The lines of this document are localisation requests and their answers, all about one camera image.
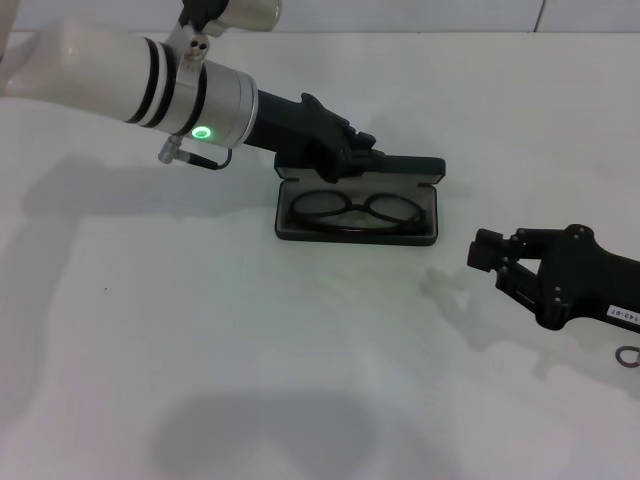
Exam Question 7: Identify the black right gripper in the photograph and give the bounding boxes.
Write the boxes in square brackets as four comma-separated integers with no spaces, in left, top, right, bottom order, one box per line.
[465,223,640,336]

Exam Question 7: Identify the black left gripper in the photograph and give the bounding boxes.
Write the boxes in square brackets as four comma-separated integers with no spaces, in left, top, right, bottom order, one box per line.
[244,88,397,184]

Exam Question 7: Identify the black glasses case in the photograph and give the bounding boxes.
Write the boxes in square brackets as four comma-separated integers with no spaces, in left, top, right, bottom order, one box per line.
[273,152,447,246]

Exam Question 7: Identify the black glasses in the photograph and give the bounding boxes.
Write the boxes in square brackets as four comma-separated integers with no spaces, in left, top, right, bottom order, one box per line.
[289,191,430,235]

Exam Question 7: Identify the right gripper cable with plugs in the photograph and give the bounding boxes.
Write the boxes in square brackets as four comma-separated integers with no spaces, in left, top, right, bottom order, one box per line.
[614,344,640,369]

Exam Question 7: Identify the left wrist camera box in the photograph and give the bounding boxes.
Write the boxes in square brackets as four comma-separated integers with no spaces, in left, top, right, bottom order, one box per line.
[178,0,284,37]

